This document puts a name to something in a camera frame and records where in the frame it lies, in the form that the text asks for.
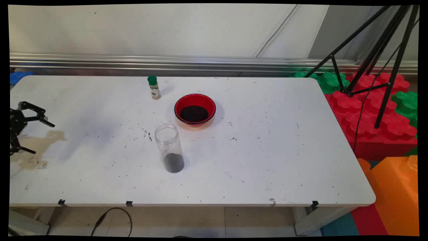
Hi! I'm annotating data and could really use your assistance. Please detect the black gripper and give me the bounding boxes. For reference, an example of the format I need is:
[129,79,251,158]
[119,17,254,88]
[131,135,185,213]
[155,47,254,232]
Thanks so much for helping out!
[9,101,56,156]

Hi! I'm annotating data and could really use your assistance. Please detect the red foam floor mat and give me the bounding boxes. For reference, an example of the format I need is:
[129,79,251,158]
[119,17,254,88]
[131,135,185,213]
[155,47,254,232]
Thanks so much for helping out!
[350,204,389,236]

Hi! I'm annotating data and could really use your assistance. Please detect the clear plastic jar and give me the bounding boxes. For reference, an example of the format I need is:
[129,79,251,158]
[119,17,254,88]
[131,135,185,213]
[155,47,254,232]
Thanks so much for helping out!
[154,124,185,174]

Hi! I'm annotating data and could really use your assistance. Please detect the black floor cable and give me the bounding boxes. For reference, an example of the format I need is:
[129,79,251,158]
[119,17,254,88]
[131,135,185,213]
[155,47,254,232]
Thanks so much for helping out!
[91,208,133,237]

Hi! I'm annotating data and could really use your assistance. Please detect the white table leg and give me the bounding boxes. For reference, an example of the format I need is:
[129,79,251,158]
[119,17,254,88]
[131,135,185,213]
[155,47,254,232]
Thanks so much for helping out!
[9,208,50,236]
[294,205,356,236]

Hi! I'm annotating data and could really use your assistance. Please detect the thin black tripod cable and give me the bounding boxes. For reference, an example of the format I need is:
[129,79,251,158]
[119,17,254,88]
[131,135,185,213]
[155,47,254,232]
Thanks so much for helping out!
[353,18,420,153]

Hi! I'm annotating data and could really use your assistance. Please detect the black tripod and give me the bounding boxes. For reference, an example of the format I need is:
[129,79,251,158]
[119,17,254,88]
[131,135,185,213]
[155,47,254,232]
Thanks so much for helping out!
[303,5,420,129]

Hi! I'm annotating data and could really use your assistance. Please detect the red giant building block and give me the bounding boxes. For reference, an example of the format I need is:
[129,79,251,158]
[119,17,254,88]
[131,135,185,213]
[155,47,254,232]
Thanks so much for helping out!
[324,72,418,161]

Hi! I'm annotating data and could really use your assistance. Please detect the blue giant building block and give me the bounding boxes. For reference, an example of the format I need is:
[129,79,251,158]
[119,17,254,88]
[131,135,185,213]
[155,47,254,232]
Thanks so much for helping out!
[10,71,34,86]

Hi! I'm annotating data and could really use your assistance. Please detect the green giant building block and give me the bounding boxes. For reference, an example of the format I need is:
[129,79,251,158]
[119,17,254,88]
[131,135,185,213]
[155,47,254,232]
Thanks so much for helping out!
[289,70,350,94]
[391,91,418,128]

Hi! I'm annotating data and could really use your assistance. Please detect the green capped spice bottle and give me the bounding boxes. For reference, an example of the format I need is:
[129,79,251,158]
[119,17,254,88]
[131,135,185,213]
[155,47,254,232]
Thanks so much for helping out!
[147,76,161,100]

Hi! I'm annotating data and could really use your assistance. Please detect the black seeds in bowl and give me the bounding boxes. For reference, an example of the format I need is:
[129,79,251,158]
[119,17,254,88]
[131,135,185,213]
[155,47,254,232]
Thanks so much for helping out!
[180,105,209,123]

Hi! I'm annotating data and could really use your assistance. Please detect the orange giant building block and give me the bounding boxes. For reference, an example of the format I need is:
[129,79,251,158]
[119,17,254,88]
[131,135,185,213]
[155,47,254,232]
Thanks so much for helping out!
[357,155,420,236]

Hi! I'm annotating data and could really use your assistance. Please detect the red bowl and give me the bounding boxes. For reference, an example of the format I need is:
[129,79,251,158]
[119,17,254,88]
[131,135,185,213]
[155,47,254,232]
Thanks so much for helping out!
[174,93,216,131]

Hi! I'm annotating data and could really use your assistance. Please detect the teal foam floor mat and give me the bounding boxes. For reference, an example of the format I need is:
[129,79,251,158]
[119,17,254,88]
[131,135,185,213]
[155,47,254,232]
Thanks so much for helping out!
[320,212,360,236]

